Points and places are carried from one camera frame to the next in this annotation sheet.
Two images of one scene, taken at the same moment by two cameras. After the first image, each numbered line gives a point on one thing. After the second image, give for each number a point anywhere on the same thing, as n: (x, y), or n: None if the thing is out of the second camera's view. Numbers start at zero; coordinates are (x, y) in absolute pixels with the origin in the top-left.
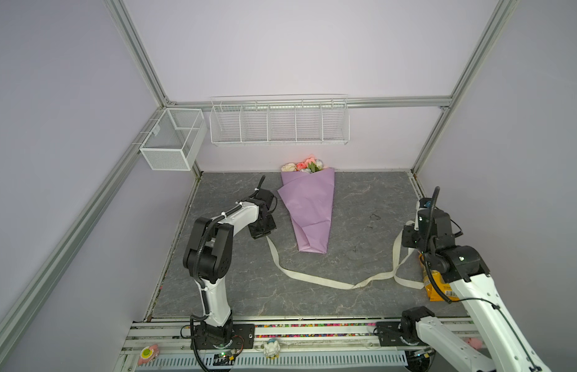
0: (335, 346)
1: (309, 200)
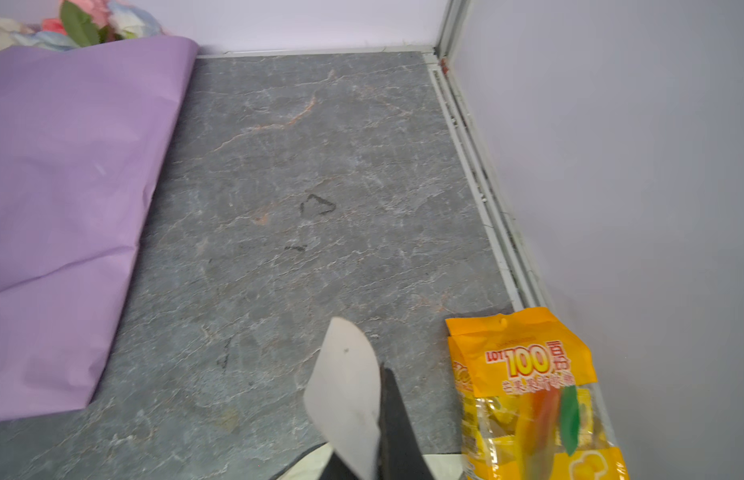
0: None
1: (77, 134)
